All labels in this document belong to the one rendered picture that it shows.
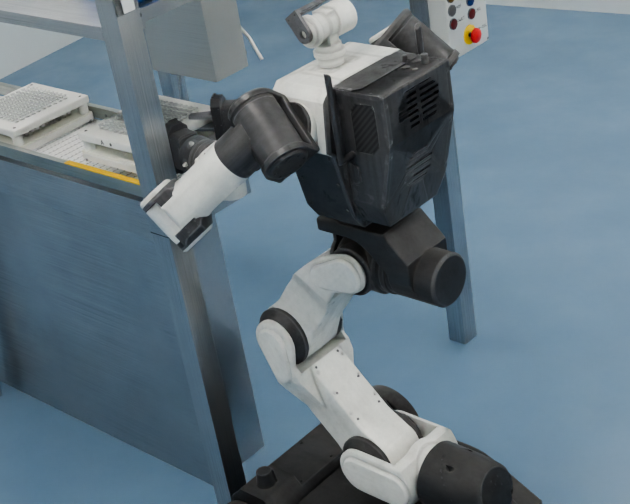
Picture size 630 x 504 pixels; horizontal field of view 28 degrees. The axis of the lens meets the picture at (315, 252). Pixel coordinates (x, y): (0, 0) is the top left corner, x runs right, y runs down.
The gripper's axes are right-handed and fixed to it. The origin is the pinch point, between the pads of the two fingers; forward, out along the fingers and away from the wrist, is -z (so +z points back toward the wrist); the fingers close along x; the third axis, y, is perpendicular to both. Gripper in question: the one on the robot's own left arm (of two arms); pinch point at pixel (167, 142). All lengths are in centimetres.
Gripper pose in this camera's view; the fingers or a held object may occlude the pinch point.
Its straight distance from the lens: 285.2
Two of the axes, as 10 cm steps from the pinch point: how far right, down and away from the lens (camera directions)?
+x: 1.3, 8.6, 4.9
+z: 6.4, 3.0, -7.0
